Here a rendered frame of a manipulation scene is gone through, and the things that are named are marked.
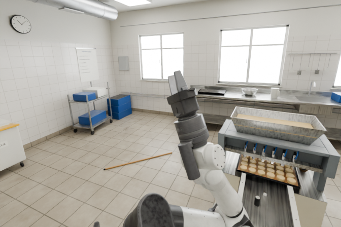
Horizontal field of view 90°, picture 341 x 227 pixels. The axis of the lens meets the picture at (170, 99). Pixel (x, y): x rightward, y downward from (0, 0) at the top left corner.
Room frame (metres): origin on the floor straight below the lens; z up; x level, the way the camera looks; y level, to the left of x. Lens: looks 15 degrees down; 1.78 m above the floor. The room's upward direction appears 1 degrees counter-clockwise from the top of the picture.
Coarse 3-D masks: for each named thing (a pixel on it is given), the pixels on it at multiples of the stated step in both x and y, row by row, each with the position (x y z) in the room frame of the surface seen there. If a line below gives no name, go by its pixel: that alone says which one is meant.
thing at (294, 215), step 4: (288, 188) 0.95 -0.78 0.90; (292, 188) 0.95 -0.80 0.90; (288, 192) 0.92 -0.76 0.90; (292, 192) 0.92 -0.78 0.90; (288, 196) 0.91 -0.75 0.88; (292, 196) 0.88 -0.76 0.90; (288, 200) 0.89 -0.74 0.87; (292, 200) 0.85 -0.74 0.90; (288, 204) 0.87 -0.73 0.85; (292, 204) 0.82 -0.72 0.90; (292, 208) 0.80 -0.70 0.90; (296, 208) 0.80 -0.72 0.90; (292, 212) 0.77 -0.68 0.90; (296, 212) 0.77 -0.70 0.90; (292, 216) 0.75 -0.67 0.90; (296, 216) 0.75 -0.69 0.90; (292, 220) 0.74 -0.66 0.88; (296, 220) 0.72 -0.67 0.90; (292, 224) 0.72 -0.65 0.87; (296, 224) 0.70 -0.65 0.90
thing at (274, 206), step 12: (240, 180) 1.10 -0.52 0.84; (252, 192) 0.99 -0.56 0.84; (276, 192) 0.98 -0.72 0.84; (252, 204) 0.89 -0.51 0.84; (264, 204) 0.89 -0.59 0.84; (276, 204) 0.88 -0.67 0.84; (252, 216) 0.80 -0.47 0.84; (264, 216) 0.80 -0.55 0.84; (276, 216) 0.80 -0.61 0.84; (288, 216) 0.80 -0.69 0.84
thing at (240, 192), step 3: (243, 174) 1.09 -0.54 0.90; (243, 177) 1.06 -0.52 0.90; (243, 180) 1.03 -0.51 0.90; (240, 183) 1.00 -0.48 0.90; (243, 183) 1.00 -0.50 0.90; (240, 186) 0.97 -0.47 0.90; (243, 186) 0.97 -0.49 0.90; (240, 189) 0.95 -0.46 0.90; (243, 189) 0.95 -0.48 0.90; (240, 192) 0.93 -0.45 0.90; (243, 192) 0.93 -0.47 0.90; (240, 195) 0.90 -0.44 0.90
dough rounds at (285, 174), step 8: (240, 160) 1.27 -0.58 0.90; (248, 160) 1.26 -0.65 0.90; (256, 160) 1.26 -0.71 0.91; (240, 168) 1.15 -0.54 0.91; (248, 168) 1.16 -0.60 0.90; (256, 168) 1.16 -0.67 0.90; (264, 168) 1.13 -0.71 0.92; (272, 168) 1.14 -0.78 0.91; (280, 168) 1.13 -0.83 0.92; (288, 168) 1.12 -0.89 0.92; (264, 176) 1.07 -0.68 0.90; (272, 176) 1.04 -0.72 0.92; (280, 176) 1.04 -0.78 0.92; (288, 176) 1.04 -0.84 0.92; (296, 184) 0.98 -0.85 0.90
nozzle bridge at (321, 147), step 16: (224, 128) 1.31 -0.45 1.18; (224, 144) 1.23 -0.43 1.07; (240, 144) 1.23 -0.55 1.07; (272, 144) 1.05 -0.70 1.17; (288, 144) 1.03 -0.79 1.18; (304, 144) 1.03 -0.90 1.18; (320, 144) 1.02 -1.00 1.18; (272, 160) 1.07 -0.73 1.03; (288, 160) 1.05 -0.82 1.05; (304, 160) 1.03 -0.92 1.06; (320, 160) 0.99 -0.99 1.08; (336, 160) 0.89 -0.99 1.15; (320, 176) 0.99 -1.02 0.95
